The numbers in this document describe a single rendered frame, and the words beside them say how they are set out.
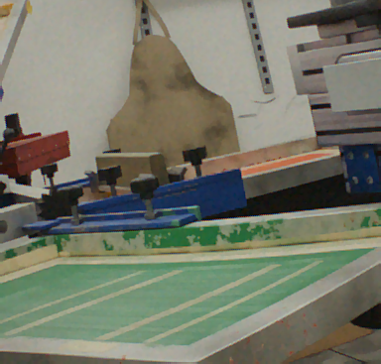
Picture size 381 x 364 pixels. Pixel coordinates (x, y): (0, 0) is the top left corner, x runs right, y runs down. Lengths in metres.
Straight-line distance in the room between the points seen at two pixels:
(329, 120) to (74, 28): 2.60
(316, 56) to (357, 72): 0.29
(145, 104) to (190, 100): 0.19
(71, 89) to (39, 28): 0.30
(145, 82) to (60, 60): 0.37
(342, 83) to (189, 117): 2.82
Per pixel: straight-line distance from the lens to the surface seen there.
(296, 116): 4.50
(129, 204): 1.84
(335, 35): 1.64
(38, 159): 3.16
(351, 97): 1.44
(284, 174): 1.95
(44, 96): 4.15
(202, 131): 4.27
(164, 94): 4.23
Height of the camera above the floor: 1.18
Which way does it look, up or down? 5 degrees down
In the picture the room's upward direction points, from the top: 11 degrees counter-clockwise
